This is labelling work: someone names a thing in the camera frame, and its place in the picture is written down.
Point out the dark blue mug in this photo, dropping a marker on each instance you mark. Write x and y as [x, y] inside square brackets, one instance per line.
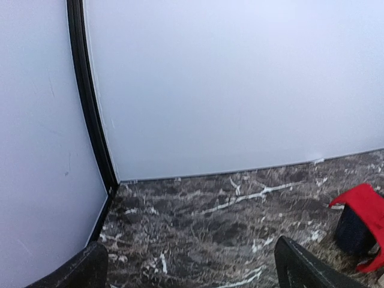
[352, 231]

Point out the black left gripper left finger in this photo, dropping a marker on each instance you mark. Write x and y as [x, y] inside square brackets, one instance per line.
[88, 268]

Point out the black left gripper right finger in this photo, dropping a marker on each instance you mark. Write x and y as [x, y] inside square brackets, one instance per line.
[308, 266]

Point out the black left corner post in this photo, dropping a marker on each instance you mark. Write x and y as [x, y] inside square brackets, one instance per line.
[88, 99]

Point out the plain red sock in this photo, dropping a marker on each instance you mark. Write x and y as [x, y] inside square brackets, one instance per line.
[368, 205]

